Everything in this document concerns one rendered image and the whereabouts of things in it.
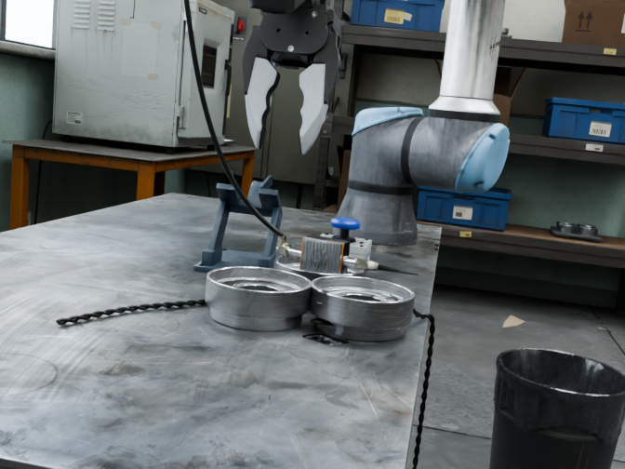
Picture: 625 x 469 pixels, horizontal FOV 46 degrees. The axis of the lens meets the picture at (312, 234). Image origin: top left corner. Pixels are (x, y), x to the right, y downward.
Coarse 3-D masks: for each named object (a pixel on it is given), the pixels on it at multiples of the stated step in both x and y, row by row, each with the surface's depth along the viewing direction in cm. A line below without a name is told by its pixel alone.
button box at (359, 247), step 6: (324, 234) 101; (330, 234) 102; (348, 240) 97; (354, 240) 98; (360, 240) 100; (366, 240) 100; (354, 246) 95; (360, 246) 95; (366, 246) 96; (354, 252) 95; (360, 252) 95; (366, 252) 96; (366, 258) 97
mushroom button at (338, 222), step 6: (330, 222) 98; (336, 222) 97; (342, 222) 96; (348, 222) 96; (354, 222) 97; (342, 228) 96; (348, 228) 96; (354, 228) 97; (342, 234) 98; (348, 234) 98
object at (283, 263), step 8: (280, 256) 86; (296, 256) 88; (280, 264) 81; (288, 264) 87; (296, 264) 88; (296, 272) 80; (304, 272) 79; (312, 272) 79; (352, 272) 87; (360, 272) 82
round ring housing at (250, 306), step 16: (208, 272) 74; (224, 272) 77; (240, 272) 78; (256, 272) 79; (272, 272) 78; (288, 272) 78; (208, 288) 72; (224, 288) 69; (240, 288) 69; (256, 288) 76; (272, 288) 75; (304, 288) 71; (208, 304) 71; (224, 304) 70; (240, 304) 69; (256, 304) 69; (272, 304) 69; (288, 304) 70; (304, 304) 72; (224, 320) 71; (240, 320) 70; (256, 320) 70; (272, 320) 70; (288, 320) 71
